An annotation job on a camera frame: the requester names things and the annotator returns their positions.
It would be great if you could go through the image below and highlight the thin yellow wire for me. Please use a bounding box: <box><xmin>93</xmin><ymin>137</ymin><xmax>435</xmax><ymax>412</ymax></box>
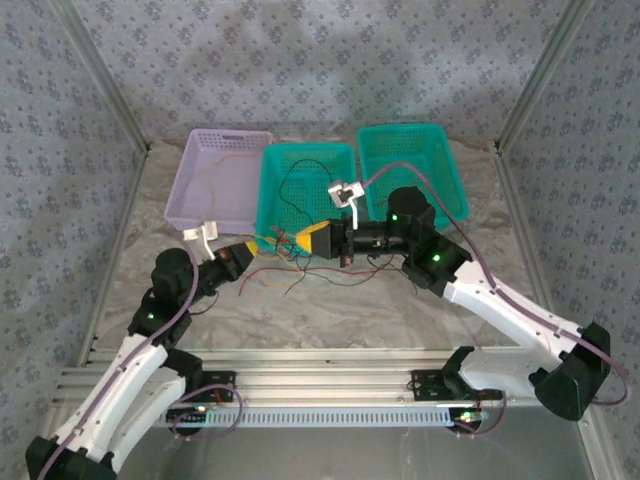
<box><xmin>198</xmin><ymin>151</ymin><xmax>262</xmax><ymax>224</ymax></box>
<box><xmin>253</xmin><ymin>233</ymin><xmax>304</xmax><ymax>290</ymax></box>

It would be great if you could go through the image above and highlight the teal plastic basket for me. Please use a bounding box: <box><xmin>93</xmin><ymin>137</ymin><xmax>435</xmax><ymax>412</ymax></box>
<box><xmin>355</xmin><ymin>123</ymin><xmax>470</xmax><ymax>234</ymax></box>
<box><xmin>254</xmin><ymin>143</ymin><xmax>357</xmax><ymax>251</ymax></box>

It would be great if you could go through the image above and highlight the lilac plastic basket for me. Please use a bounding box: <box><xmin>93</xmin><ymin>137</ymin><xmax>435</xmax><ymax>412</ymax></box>
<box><xmin>163</xmin><ymin>128</ymin><xmax>275</xmax><ymax>237</ymax></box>

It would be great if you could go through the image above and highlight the marbled table cover sheet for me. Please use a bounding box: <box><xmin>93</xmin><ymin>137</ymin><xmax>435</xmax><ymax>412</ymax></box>
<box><xmin>97</xmin><ymin>122</ymin><xmax>551</xmax><ymax>351</ymax></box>

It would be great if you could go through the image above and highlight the small controller board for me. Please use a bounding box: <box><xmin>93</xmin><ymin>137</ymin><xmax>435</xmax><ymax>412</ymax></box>
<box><xmin>447</xmin><ymin>408</ymin><xmax>490</xmax><ymax>426</ymax></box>
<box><xmin>167</xmin><ymin>406</ymin><xmax>210</xmax><ymax>424</ymax></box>

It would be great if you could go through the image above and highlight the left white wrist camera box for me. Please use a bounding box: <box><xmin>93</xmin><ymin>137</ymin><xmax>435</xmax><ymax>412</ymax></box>
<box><xmin>182</xmin><ymin>221</ymin><xmax>220</xmax><ymax>261</ymax></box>

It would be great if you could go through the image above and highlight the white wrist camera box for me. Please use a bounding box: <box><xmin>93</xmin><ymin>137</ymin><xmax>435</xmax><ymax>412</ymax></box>
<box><xmin>327</xmin><ymin>179</ymin><xmax>367</xmax><ymax>231</ymax></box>
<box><xmin>182</xmin><ymin>221</ymin><xmax>220</xmax><ymax>261</ymax></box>

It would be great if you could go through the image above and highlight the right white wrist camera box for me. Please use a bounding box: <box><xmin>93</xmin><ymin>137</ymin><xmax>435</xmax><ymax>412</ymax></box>
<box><xmin>327</xmin><ymin>179</ymin><xmax>367</xmax><ymax>231</ymax></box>

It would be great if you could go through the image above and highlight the aluminium side rail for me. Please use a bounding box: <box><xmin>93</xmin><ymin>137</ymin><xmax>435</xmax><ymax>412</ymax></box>
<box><xmin>74</xmin><ymin>147</ymin><xmax>154</xmax><ymax>369</ymax></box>
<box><xmin>494</xmin><ymin>147</ymin><xmax>574</xmax><ymax>364</ymax></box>

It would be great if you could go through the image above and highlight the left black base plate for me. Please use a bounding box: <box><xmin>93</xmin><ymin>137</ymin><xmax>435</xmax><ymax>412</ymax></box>
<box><xmin>164</xmin><ymin>370</ymin><xmax>237</xmax><ymax>403</ymax></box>

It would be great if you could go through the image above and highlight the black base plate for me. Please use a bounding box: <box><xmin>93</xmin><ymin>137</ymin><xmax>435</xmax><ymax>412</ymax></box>
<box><xmin>164</xmin><ymin>370</ymin><xmax>237</xmax><ymax>403</ymax></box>
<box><xmin>412</xmin><ymin>369</ymin><xmax>504</xmax><ymax>401</ymax></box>

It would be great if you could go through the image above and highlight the aluminium mounting rail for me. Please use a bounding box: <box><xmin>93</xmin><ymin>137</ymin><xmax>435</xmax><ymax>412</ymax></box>
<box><xmin>54</xmin><ymin>347</ymin><xmax>599</xmax><ymax>404</ymax></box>

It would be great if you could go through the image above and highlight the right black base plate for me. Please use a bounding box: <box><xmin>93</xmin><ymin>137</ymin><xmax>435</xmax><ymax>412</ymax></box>
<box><xmin>412</xmin><ymin>369</ymin><xmax>504</xmax><ymax>401</ymax></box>

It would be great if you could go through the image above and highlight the slotted grey cable duct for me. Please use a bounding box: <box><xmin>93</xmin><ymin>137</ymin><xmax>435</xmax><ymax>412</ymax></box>
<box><xmin>154</xmin><ymin>407</ymin><xmax>454</xmax><ymax>429</ymax></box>

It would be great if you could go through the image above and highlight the aluminium frame post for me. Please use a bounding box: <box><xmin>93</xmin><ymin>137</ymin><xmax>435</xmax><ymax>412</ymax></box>
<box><xmin>493</xmin><ymin>0</ymin><xmax>597</xmax><ymax>154</ymax></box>
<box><xmin>49</xmin><ymin>0</ymin><xmax>154</xmax><ymax>154</ymax></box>

